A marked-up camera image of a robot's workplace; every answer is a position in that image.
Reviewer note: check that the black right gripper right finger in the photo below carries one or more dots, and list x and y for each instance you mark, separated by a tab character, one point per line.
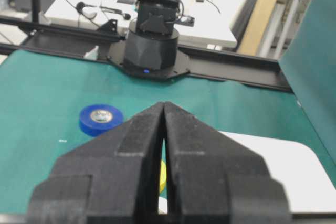
214	179

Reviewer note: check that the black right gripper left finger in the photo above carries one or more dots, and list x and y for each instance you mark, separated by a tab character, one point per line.
113	178

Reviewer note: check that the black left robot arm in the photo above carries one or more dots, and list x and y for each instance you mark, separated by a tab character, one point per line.
151	44

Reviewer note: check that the yellow electrical tape roll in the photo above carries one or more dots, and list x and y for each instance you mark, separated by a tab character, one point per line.
163	176

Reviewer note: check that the blue electrical tape roll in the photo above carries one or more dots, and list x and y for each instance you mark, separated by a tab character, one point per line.
98	118

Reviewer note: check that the white plastic case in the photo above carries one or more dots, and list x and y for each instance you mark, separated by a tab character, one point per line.
308	187

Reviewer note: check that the green backdrop panel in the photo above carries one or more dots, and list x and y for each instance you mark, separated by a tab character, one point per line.
309	66

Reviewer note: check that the white background desk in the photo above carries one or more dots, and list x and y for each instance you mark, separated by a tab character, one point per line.
202	24

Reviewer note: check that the black headset with microphone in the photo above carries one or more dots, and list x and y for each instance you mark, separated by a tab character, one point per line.
91	11

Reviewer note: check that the black aluminium frame rail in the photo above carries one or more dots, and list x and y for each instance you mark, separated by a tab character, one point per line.
73	43

